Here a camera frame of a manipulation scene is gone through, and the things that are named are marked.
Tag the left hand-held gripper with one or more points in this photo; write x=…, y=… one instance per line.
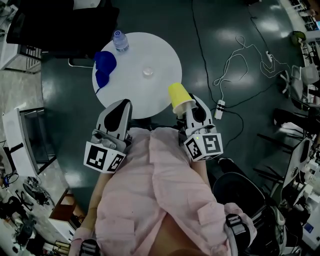
x=96, y=158

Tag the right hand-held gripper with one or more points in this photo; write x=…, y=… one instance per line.
x=210, y=147

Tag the yellow plastic cup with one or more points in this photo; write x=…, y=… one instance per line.
x=178, y=97

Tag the person's right forearm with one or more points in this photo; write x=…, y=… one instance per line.
x=200, y=170

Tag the person's left forearm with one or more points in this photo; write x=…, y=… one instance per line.
x=95, y=200

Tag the white power strip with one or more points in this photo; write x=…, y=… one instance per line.
x=268, y=56
x=219, y=109

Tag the blue cloth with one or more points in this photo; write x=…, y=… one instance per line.
x=104, y=67

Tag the clear plastic water bottle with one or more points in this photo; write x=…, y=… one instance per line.
x=120, y=41

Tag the person's pink shirt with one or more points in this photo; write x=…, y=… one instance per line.
x=155, y=200

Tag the white side table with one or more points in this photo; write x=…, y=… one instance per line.
x=22, y=142

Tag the brown wooden cabinet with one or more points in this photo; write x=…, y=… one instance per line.
x=65, y=207

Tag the white swivel chair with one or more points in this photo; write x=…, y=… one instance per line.
x=300, y=77

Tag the black office chair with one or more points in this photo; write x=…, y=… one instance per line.
x=62, y=25

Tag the black equipment pile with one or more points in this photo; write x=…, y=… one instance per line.
x=25, y=200

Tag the green bag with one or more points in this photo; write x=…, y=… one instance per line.
x=298, y=37

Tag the white metal-frame table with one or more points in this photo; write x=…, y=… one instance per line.
x=20, y=57

